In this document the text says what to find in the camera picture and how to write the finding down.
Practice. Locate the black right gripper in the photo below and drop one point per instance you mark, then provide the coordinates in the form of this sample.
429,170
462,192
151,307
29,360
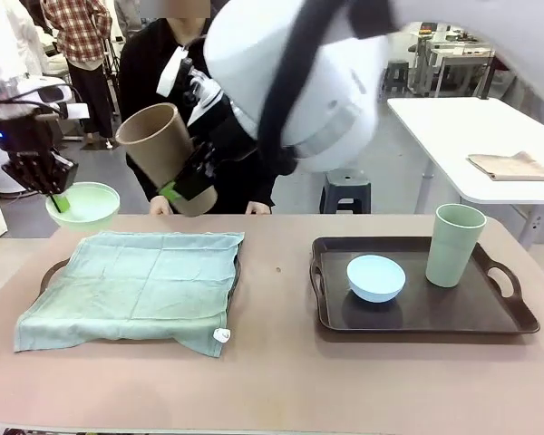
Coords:
226,133

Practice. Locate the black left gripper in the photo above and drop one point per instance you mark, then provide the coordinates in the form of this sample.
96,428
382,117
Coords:
27,136

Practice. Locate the tall brown cup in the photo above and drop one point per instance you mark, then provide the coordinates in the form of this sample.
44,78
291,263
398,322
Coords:
154,140

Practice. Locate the pale green bowl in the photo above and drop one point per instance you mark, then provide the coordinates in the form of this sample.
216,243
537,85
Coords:
93,208

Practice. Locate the green cloth mat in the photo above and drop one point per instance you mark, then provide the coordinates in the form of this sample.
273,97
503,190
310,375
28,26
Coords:
131,285

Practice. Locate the pale blue bowl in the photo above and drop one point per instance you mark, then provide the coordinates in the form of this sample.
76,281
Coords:
374,281

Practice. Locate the pale green plastic cup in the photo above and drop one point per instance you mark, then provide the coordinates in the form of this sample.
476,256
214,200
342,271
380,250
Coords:
453,254

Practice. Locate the beige cloth mat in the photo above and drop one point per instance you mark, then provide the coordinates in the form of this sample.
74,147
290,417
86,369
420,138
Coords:
512,167

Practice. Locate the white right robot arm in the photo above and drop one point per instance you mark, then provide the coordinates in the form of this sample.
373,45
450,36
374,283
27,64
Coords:
326,90

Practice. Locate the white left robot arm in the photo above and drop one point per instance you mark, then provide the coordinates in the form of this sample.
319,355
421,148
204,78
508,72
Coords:
50,94

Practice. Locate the person's left forearm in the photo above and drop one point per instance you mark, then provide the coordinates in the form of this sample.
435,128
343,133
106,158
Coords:
258,186

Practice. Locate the dark brown serving tray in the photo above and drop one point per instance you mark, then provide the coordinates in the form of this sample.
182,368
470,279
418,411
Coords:
236,272
435,312

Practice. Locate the person's right hand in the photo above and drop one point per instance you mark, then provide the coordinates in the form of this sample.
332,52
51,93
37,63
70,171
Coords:
161,207

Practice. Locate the person's left hand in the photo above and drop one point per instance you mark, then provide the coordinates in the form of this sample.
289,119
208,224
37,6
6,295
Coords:
257,208

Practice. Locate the person in black coat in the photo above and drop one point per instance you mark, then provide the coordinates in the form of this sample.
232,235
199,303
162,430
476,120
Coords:
138,81

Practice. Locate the person in red plaid shirt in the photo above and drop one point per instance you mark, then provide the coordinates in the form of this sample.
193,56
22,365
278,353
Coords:
79,45

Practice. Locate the person in white shirt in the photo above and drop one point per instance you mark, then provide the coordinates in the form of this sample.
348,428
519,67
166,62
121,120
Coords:
4,36

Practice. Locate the dark grey plastic stool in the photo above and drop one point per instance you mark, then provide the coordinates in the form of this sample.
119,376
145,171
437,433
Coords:
346,190

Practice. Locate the white table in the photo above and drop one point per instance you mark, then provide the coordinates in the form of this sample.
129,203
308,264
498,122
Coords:
435,136

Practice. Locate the white lab workbench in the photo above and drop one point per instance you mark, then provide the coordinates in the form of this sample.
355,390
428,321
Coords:
453,54

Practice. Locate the black vertical pole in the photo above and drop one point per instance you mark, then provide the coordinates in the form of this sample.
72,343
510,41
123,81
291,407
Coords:
488,77

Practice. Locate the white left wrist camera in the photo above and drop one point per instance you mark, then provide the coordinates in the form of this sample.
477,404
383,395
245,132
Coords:
76,111

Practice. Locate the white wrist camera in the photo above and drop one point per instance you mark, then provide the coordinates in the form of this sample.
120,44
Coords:
76,111
170,72

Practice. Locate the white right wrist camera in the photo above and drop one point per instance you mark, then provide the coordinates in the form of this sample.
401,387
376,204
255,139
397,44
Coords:
170,72

